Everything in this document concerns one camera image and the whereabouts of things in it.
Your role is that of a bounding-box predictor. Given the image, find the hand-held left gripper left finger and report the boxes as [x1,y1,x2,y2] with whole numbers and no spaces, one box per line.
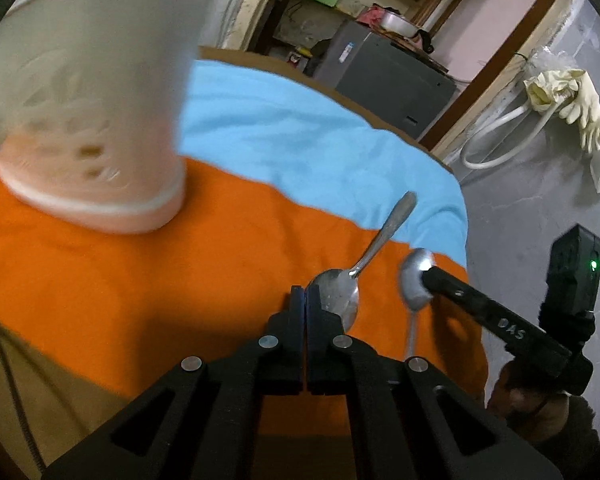
[42,285,306,480]

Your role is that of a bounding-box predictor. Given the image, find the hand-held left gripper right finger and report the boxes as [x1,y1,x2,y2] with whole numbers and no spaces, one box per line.
[306,285,564,480]

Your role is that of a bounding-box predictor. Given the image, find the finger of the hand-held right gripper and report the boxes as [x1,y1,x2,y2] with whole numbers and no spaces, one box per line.
[421,265,572,362]

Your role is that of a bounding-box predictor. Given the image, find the large steel spoon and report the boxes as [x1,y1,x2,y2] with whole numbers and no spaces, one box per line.
[307,190,418,332]

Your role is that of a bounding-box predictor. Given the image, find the small steel spoon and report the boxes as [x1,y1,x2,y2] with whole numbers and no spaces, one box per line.
[398,248,437,362]

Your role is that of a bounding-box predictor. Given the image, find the white plastic utensil holder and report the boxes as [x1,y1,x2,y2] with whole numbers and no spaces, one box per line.
[0,0,237,235]

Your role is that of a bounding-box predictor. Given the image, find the person's right forearm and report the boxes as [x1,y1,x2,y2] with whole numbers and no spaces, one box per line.
[525,394,600,480]

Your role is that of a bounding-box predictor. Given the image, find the person's right hand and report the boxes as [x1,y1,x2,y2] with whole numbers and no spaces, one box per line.
[484,359,570,444]

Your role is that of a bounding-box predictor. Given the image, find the orange cloth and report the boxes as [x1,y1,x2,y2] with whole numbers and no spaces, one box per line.
[0,152,490,438]

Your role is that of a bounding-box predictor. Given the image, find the light blue cloth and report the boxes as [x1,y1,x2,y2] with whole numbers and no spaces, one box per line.
[177,58,469,268]

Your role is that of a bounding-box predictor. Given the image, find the pale rubber gloves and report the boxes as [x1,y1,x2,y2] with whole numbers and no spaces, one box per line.
[523,68,600,154]

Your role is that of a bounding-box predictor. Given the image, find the grey metal cabinet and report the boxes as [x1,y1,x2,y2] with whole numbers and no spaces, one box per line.
[312,19,459,142]

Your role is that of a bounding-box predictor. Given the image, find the metal bowl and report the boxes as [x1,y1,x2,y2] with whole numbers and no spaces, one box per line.
[379,9,424,39]

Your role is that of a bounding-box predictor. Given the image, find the red cloth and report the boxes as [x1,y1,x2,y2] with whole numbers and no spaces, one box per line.
[359,4,389,27]

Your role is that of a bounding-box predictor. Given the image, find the white hose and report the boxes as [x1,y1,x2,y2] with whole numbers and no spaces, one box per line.
[460,104,552,170]

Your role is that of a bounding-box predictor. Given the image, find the black cable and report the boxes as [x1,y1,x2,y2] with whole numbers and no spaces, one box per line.
[0,314,47,472]

